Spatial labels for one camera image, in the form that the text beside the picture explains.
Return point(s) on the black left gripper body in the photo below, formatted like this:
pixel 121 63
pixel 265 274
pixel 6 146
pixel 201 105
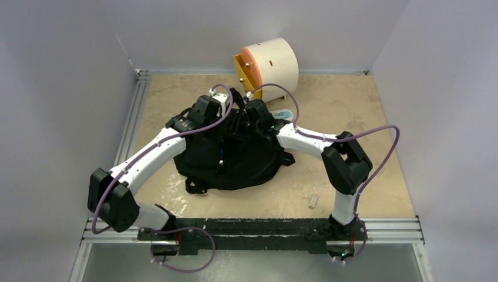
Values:
pixel 216 118

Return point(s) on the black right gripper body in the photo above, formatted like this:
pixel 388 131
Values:
pixel 256 125

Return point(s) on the black student backpack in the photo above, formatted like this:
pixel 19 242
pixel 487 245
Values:
pixel 249 160

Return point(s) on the grey marker cap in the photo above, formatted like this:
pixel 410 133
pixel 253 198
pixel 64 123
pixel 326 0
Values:
pixel 313 201

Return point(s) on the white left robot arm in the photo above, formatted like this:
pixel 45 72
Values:
pixel 112 192

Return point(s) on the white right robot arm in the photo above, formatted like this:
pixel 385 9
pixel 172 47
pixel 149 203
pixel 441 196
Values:
pixel 346 163

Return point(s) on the blue scissors blister pack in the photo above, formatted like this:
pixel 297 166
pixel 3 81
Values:
pixel 284 114

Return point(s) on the cream cylindrical drawer box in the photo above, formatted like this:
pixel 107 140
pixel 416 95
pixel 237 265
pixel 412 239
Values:
pixel 277 64

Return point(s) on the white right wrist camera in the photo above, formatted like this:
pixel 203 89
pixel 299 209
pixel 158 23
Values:
pixel 249 96

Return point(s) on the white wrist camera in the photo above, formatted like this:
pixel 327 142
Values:
pixel 249 96
pixel 224 100

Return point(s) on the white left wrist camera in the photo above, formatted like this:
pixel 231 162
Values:
pixel 224 100

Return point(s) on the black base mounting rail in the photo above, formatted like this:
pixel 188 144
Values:
pixel 314 235

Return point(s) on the aluminium table frame rail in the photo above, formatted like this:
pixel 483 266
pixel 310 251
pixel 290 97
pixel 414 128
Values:
pixel 125 150

